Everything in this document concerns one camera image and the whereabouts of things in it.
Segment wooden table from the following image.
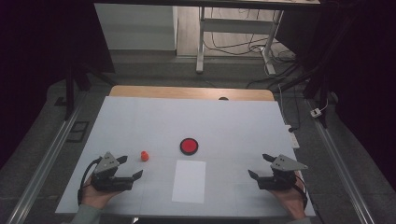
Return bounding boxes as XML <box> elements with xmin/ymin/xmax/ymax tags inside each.
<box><xmin>108</xmin><ymin>85</ymin><xmax>276</xmax><ymax>102</ymax></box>

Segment person's right hand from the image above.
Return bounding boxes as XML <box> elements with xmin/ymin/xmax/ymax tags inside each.
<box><xmin>270</xmin><ymin>180</ymin><xmax>307</xmax><ymax>220</ymax></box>

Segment aluminium floor rail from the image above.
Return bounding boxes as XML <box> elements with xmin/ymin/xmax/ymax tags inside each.
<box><xmin>306</xmin><ymin>99</ymin><xmax>376</xmax><ymax>224</ymax></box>
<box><xmin>6</xmin><ymin>102</ymin><xmax>85</xmax><ymax>224</ymax></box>

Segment person's left hand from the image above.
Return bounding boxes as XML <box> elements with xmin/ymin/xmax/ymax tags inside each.
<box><xmin>79</xmin><ymin>175</ymin><xmax>120</xmax><ymax>210</ymax></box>

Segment white cabinet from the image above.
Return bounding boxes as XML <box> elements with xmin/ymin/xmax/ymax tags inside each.
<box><xmin>94</xmin><ymin>3</ymin><xmax>178</xmax><ymax>51</ymax></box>

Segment hand-held gripper black cable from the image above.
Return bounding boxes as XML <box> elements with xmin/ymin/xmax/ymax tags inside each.
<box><xmin>293</xmin><ymin>175</ymin><xmax>309</xmax><ymax>209</ymax></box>
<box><xmin>77</xmin><ymin>157</ymin><xmax>104</xmax><ymax>206</ymax></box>

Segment right hand-held gripper black cable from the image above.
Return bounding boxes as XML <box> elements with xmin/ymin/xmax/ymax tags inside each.
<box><xmin>293</xmin><ymin>175</ymin><xmax>309</xmax><ymax>209</ymax></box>

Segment white power strip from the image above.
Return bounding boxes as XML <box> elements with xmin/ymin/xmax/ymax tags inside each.
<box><xmin>284</xmin><ymin>124</ymin><xmax>301</xmax><ymax>149</ymax></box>

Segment left hand-held gripper black cable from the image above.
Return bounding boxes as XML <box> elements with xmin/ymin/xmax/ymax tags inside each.
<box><xmin>77</xmin><ymin>157</ymin><xmax>104</xmax><ymax>206</ymax></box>

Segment black metal stand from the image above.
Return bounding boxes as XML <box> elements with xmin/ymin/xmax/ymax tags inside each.
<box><xmin>274</xmin><ymin>55</ymin><xmax>339</xmax><ymax>129</ymax></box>
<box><xmin>64</xmin><ymin>59</ymin><xmax>118</xmax><ymax>121</ymax></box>

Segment round red ink pad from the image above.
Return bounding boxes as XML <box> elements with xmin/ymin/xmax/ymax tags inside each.
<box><xmin>179</xmin><ymin>137</ymin><xmax>199</xmax><ymax>156</ymax></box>

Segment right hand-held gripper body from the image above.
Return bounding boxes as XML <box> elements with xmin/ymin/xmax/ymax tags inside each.
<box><xmin>257</xmin><ymin>154</ymin><xmax>309</xmax><ymax>191</ymax></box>

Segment white desk frame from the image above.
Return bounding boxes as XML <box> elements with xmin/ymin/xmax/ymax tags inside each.
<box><xmin>92</xmin><ymin>0</ymin><xmax>321</xmax><ymax>76</ymax></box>

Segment white paper sheet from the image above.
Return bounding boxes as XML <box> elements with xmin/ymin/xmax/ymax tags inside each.
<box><xmin>171</xmin><ymin>160</ymin><xmax>207</xmax><ymax>204</ymax></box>

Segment large white board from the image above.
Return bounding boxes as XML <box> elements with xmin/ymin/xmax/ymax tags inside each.
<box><xmin>55</xmin><ymin>95</ymin><xmax>317</xmax><ymax>217</ymax></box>

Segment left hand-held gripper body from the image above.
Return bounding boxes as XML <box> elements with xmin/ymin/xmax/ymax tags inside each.
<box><xmin>91</xmin><ymin>151</ymin><xmax>134</xmax><ymax>192</ymax></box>

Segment black floor cables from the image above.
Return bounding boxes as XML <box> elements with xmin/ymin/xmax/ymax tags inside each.
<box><xmin>204</xmin><ymin>7</ymin><xmax>297</xmax><ymax>90</ymax></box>

